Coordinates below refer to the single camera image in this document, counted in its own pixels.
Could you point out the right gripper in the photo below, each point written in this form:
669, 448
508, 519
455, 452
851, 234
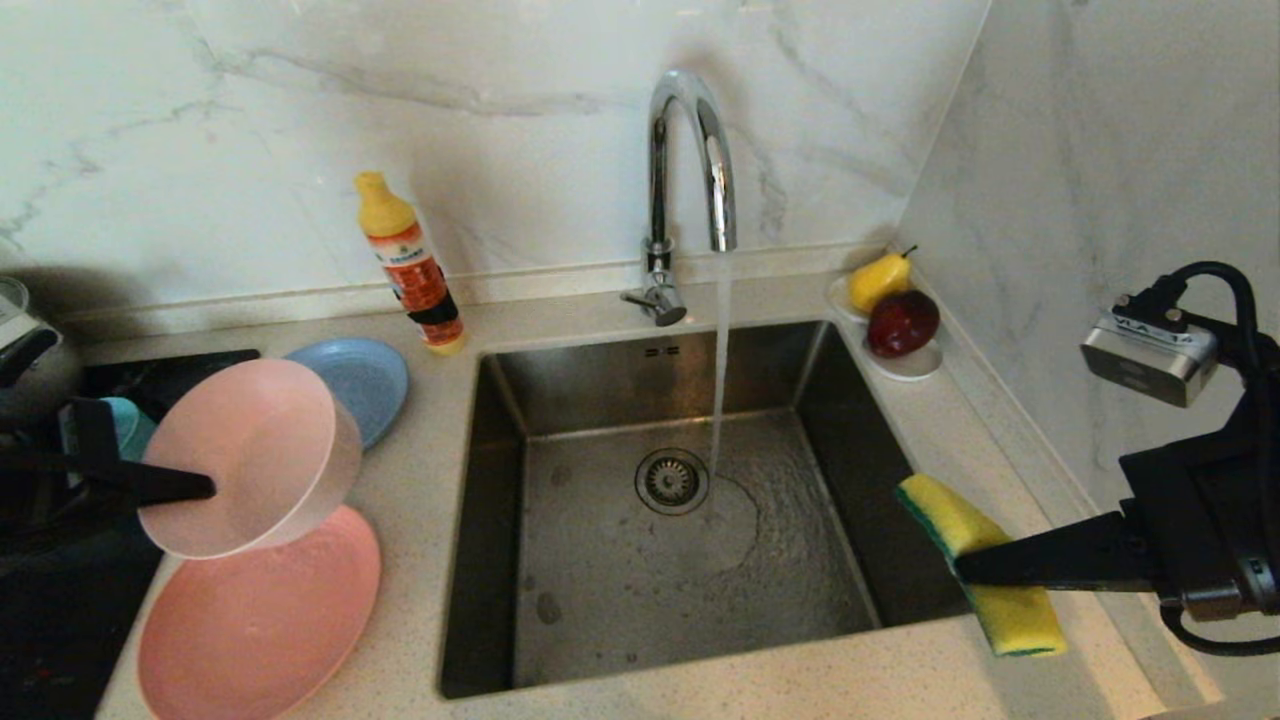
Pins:
1210, 510

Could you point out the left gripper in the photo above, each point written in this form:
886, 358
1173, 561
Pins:
50, 500

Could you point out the yellow green sponge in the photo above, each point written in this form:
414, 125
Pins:
965, 520

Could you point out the pink plastic bowl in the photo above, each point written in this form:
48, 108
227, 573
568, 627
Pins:
260, 450

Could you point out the stainless steel sink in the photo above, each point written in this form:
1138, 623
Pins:
600, 600

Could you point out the teal cup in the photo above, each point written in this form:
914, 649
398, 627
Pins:
133, 425

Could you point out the metal kettle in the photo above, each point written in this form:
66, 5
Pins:
40, 390

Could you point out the pink plastic plate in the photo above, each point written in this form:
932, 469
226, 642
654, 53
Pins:
270, 630

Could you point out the black cooktop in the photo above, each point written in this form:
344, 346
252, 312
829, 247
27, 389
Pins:
50, 650

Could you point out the white oval dish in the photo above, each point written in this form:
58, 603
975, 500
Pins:
915, 366

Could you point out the blue plastic plate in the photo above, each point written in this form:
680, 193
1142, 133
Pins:
370, 375

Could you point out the dark red apple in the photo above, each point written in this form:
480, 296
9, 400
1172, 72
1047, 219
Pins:
903, 323

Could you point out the yellow pear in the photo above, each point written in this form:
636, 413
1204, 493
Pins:
875, 282

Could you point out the orange yellow detergent bottle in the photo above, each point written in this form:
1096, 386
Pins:
415, 270

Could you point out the round metal drain strainer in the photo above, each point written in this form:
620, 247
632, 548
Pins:
672, 481

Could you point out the chrome faucet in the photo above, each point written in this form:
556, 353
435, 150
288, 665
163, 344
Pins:
715, 160

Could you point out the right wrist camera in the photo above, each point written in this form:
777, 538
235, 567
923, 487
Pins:
1145, 358

